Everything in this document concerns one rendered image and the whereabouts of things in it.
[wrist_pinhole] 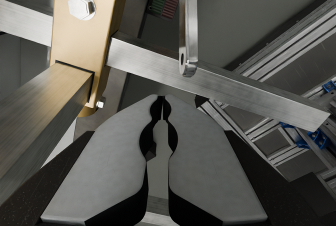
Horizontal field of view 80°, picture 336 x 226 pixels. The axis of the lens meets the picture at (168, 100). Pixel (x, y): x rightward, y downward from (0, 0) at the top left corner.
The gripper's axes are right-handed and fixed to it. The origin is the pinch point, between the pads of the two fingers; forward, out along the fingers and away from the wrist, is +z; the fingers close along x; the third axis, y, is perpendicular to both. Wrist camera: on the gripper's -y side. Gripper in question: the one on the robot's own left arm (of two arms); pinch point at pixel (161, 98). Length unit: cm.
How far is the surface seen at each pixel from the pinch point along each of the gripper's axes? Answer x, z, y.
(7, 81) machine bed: -33.9, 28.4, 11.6
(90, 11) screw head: -6.0, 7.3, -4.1
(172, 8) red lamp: 1.0, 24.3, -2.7
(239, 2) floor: 34, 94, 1
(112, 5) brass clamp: -4.4, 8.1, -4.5
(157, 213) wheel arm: -1.5, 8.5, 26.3
